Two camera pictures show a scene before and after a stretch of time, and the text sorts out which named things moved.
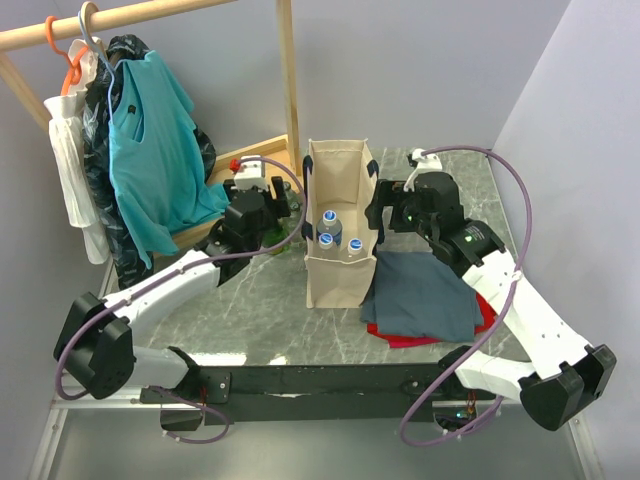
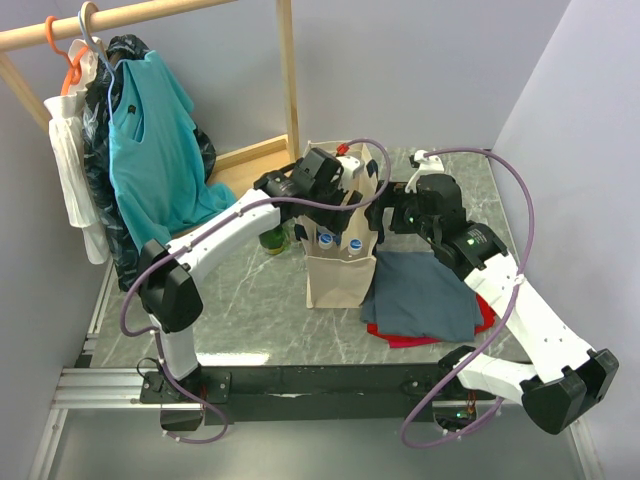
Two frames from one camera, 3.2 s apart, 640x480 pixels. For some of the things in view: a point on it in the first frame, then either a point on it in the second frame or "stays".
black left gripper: (277, 208) -> (334, 220)
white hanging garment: (73, 151) stays
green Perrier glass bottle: (274, 236) stays
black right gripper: (384, 193) stays
